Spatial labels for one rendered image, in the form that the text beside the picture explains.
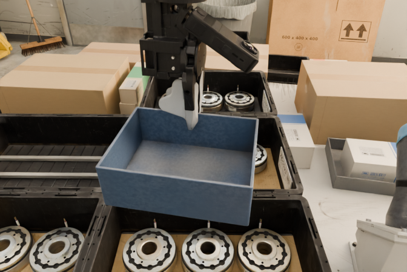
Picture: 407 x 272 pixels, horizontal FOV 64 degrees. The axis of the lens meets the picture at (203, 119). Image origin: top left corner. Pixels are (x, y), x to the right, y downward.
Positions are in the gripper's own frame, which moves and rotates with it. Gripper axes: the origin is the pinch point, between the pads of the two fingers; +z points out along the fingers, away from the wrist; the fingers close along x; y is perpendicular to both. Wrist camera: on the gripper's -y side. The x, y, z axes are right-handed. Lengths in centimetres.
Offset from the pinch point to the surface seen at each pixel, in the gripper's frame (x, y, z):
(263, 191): -7.6, -12.5, 19.0
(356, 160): -40, -40, 30
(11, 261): 12.1, 32.5, 27.3
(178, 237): -1.5, 3.9, 29.5
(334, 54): -289, -79, 72
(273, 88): -101, -16, 35
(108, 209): 2.8, 16.6, 19.8
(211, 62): -78, 11, 17
